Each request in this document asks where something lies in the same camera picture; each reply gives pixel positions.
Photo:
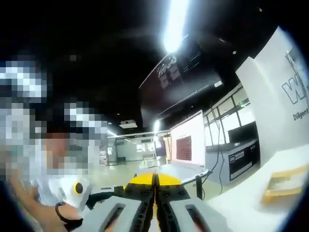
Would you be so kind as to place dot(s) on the ceiling projector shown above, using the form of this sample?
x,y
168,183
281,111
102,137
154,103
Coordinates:
x,y
129,124

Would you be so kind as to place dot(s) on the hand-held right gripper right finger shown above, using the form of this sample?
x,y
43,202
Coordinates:
x,y
177,210

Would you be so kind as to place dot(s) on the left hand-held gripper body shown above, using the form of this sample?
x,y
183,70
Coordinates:
x,y
67,191

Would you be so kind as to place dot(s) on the black laptop stand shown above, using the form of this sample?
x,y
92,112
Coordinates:
x,y
199,186

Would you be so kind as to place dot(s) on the black monitor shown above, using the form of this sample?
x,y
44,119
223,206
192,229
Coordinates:
x,y
241,133

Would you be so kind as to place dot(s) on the dark ceiling screen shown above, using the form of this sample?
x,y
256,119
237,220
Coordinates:
x,y
181,91

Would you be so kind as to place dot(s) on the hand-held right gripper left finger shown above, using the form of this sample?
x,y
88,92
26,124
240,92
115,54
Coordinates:
x,y
131,210

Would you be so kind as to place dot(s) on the yellow pallet-shaped tray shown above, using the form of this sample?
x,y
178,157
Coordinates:
x,y
285,186

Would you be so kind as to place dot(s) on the black counter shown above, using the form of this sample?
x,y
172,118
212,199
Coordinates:
x,y
241,162

